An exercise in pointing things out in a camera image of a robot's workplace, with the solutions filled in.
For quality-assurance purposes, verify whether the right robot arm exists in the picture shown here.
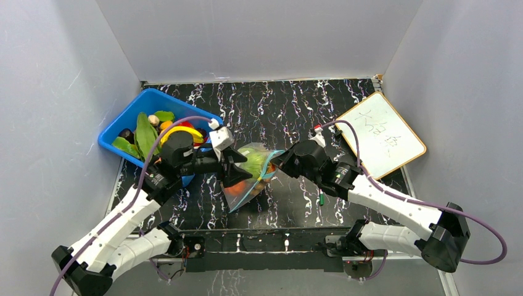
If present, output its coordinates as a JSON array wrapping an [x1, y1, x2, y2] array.
[[270, 140, 470, 273]]

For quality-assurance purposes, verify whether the blue plastic bin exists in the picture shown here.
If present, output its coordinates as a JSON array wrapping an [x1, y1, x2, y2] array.
[[98, 88, 223, 168]]

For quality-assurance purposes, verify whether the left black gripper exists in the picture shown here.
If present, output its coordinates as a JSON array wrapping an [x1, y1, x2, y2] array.
[[179, 147, 253, 186]]

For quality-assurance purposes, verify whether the green cabbage toy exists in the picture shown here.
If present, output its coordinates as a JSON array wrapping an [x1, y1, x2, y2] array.
[[238, 147, 275, 179]]

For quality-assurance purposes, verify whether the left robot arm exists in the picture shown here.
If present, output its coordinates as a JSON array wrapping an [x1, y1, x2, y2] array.
[[51, 126, 251, 295]]

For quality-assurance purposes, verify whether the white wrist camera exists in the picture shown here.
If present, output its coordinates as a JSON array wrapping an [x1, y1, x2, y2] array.
[[309, 125, 326, 148], [208, 118, 234, 160]]

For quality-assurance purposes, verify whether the clear zip top bag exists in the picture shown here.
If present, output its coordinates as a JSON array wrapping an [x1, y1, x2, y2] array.
[[220, 142, 287, 214]]

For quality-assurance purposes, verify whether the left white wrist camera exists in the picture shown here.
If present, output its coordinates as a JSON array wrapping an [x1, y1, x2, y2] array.
[[208, 118, 234, 160]]

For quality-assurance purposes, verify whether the aluminium frame rail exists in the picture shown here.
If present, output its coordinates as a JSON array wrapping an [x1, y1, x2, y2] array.
[[71, 231, 461, 296]]

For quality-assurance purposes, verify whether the white dry erase board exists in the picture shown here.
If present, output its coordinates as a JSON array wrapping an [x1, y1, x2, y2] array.
[[336, 92, 427, 180]]

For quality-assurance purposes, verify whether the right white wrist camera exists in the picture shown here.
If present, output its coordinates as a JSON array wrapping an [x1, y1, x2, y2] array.
[[309, 125, 326, 148]]

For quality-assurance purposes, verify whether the yellow banana bunch toy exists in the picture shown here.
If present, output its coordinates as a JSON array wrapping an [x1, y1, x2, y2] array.
[[160, 125, 205, 147]]

